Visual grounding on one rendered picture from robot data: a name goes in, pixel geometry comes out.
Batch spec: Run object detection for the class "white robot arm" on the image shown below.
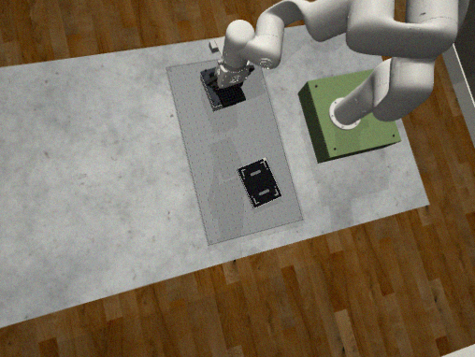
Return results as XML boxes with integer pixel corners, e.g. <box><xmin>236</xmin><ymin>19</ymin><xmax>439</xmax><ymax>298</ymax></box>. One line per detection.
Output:
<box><xmin>209</xmin><ymin>0</ymin><xmax>469</xmax><ymax>130</ymax></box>

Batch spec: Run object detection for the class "black well plate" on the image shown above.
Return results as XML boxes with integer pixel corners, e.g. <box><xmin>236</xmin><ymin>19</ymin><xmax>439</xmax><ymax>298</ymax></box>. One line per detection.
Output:
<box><xmin>209</xmin><ymin>72</ymin><xmax>246</xmax><ymax>108</ymax></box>

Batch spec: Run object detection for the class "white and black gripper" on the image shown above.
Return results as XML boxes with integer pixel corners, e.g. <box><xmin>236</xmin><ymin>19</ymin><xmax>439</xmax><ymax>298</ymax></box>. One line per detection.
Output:
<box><xmin>206</xmin><ymin>61</ymin><xmax>254</xmax><ymax>94</ymax></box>

